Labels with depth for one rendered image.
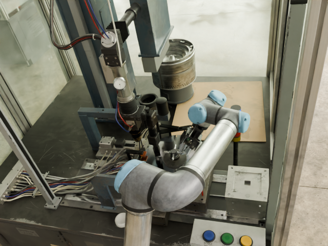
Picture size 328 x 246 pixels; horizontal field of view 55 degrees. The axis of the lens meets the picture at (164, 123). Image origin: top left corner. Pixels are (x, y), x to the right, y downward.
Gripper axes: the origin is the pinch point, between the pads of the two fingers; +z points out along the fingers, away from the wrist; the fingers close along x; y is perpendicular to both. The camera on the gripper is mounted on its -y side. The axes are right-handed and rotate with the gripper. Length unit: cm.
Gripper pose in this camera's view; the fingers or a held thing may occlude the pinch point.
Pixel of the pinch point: (182, 151)
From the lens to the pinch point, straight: 147.4
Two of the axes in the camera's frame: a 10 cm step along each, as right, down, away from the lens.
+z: -4.0, 7.3, 5.5
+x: 8.8, 4.7, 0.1
